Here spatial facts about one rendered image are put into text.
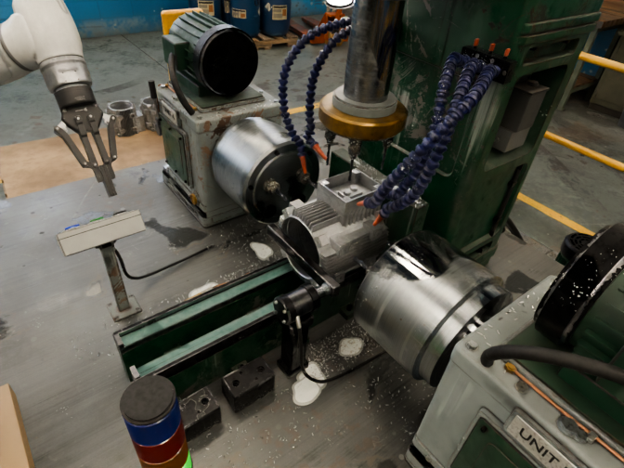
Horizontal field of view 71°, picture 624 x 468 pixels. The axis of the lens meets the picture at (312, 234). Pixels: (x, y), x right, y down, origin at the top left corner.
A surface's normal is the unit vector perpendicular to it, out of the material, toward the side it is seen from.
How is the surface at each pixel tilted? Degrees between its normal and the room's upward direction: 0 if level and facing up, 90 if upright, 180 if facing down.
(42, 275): 0
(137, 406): 0
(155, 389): 0
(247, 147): 36
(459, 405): 89
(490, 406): 89
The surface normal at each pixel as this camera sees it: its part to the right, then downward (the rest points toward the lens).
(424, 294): -0.45, -0.39
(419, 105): -0.80, 0.33
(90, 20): 0.60, 0.54
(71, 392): 0.07, -0.78
